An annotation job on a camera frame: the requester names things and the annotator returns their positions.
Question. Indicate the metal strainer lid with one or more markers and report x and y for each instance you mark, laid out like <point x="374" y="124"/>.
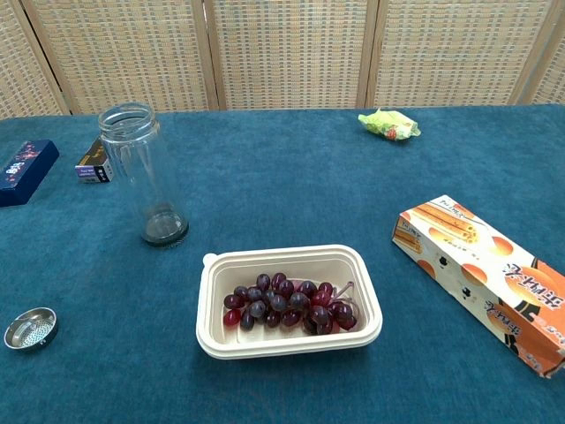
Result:
<point x="31" y="329"/>

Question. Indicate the clear glass jar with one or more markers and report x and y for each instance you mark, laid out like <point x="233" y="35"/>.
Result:
<point x="140" y="168"/>

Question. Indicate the blue table cloth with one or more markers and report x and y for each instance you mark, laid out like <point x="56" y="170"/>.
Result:
<point x="282" y="221"/>

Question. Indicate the cream plastic food container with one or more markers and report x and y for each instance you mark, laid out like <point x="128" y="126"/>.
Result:
<point x="289" y="301"/>

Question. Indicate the purple grape bunch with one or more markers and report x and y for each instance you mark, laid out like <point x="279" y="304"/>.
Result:
<point x="289" y="304"/>

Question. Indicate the green yellow snack packet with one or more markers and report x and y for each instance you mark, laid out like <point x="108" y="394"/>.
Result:
<point x="390" y="125"/>

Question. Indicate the woven folding screen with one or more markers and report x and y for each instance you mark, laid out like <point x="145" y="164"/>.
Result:
<point x="282" y="53"/>

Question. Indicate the small black purple box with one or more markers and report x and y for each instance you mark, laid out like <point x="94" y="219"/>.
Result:
<point x="95" y="167"/>

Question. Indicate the orange white snack box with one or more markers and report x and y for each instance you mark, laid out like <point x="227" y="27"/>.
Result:
<point x="485" y="278"/>

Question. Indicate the dark blue printed box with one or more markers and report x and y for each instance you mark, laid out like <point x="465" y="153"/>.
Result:
<point x="24" y="170"/>

